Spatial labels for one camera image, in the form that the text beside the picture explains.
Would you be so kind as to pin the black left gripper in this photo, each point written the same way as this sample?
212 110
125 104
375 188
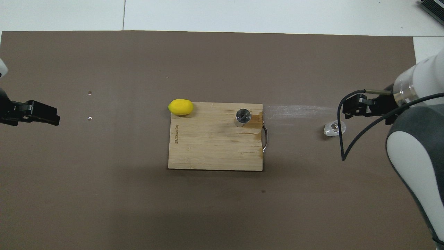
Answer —
4 104

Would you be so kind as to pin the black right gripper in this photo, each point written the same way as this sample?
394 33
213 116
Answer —
385 106

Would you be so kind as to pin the metal double jigger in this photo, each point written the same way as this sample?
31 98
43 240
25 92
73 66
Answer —
242 116

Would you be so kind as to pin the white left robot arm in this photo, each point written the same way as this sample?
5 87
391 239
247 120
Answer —
2 69

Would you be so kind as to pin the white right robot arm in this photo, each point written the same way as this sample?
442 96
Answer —
416 156

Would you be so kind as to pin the grey ribbed metal object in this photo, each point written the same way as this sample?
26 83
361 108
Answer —
433 8

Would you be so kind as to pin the brown table mat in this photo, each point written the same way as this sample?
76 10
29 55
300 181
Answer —
138 208

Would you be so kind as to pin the yellow lemon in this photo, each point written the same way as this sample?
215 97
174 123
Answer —
180 107

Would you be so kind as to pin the wooden cutting board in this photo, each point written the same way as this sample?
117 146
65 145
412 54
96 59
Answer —
208 146

